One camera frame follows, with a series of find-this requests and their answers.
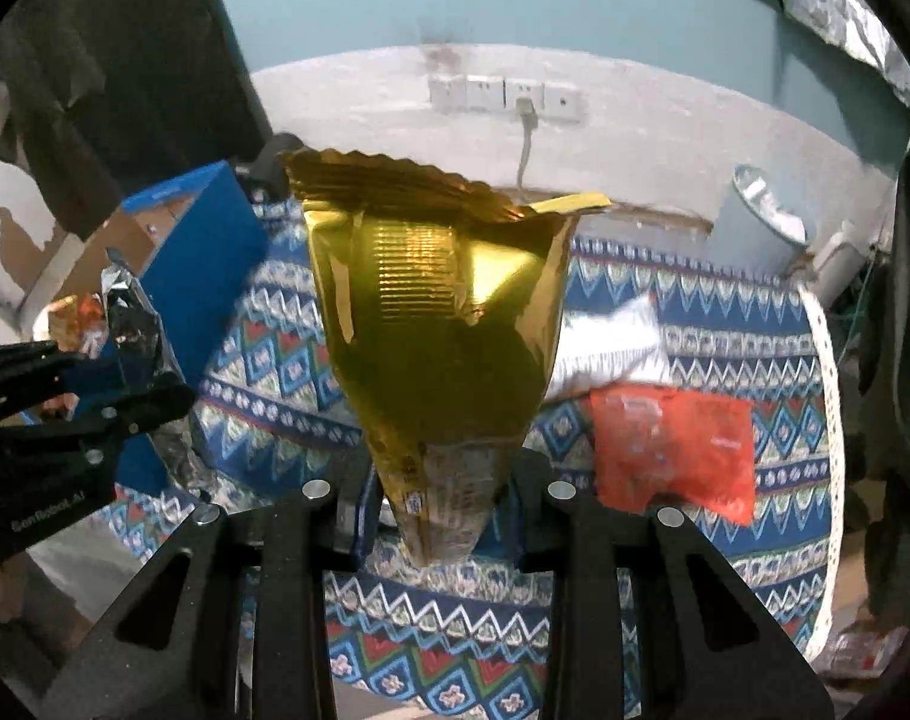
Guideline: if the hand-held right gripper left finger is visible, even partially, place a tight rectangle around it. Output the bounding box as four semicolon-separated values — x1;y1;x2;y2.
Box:
38;457;385;720

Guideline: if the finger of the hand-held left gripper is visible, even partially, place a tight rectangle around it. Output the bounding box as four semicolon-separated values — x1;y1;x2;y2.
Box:
0;381;197;467
0;340;124;400

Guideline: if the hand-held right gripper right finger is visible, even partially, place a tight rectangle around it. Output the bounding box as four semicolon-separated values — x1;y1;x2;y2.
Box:
500;450;832;720

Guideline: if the silver-lined snack packet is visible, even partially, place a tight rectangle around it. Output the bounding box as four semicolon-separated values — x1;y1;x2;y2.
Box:
46;262;205;482

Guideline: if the blue cardboard box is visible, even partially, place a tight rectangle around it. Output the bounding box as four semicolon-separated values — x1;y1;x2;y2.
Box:
20;163;273;500

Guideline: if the orange-red snack packet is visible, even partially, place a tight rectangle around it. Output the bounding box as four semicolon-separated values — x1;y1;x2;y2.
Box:
588;384;760;527

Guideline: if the white snack packet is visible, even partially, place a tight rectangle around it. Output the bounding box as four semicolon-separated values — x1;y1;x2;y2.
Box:
548;292;675;400

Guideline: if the gold foil snack bag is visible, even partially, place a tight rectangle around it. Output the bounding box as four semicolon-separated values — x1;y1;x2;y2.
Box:
282;148;613;566

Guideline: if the blue patterned tablecloth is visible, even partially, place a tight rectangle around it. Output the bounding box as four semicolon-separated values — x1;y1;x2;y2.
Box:
102;191;843;720

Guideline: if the black cloth panel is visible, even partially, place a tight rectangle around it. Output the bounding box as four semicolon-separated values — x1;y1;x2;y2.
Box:
0;0;277;242

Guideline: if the red white packet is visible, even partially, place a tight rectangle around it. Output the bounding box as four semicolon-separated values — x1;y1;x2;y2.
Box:
830;618;910;680

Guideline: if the light blue trash bin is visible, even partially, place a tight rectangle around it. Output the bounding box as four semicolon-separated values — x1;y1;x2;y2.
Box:
713;163;813;280

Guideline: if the white plastic appliance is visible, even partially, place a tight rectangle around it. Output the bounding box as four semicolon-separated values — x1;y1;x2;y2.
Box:
810;220;877;295

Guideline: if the silver foil curtain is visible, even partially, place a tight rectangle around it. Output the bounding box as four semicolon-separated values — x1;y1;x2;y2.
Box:
773;0;910;110

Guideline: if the white plug with cable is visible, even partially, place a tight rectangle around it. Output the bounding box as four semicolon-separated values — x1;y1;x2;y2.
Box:
515;96;540;193

